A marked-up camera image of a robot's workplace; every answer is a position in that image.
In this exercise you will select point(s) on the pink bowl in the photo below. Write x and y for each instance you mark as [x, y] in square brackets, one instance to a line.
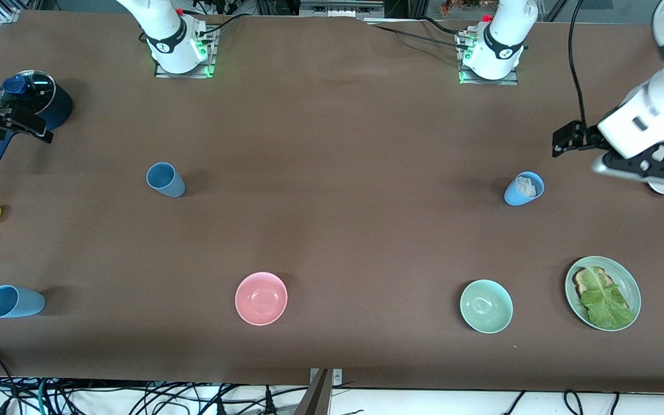
[261, 298]

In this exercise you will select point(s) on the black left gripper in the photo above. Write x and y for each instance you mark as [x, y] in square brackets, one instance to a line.
[588, 139]

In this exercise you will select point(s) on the brown bread slice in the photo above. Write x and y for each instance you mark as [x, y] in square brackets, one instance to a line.
[580, 282]

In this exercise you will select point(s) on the light blue plastic cup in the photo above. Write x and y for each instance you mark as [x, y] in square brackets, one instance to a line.
[170, 185]
[513, 199]
[18, 302]

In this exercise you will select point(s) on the mint green plate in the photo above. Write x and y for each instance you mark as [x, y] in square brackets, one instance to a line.
[632, 288]

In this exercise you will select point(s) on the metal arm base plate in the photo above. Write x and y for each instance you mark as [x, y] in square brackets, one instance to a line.
[210, 63]
[482, 82]

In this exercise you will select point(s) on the brown post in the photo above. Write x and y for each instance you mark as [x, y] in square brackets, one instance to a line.
[317, 397]

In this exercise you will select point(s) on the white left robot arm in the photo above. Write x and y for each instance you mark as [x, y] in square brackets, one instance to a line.
[502, 34]

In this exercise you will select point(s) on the mint green bowl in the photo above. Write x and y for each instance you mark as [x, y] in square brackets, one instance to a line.
[486, 306]

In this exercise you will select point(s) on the green lettuce leaf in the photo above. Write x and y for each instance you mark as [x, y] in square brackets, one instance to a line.
[603, 302]

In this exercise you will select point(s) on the metal table bracket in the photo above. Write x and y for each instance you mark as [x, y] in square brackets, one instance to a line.
[338, 377]

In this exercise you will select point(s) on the glass lid with blue knob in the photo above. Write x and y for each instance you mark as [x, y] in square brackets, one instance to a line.
[35, 89]

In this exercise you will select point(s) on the white power strip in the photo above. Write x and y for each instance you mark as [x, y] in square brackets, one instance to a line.
[340, 8]

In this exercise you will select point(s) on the crumpled white paper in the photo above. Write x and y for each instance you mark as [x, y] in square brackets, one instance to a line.
[527, 185]

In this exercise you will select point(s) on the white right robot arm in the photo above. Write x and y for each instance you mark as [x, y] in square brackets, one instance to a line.
[165, 34]

